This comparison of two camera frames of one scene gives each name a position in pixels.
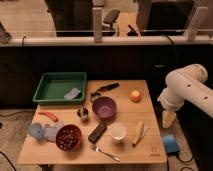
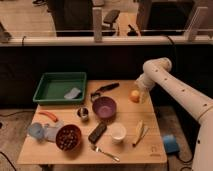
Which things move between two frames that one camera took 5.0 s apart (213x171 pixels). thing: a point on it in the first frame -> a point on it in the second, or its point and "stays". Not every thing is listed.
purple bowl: x=104 y=107 stays
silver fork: x=98 y=149 stays
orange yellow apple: x=135 y=96 stays
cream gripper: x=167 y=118 -> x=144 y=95
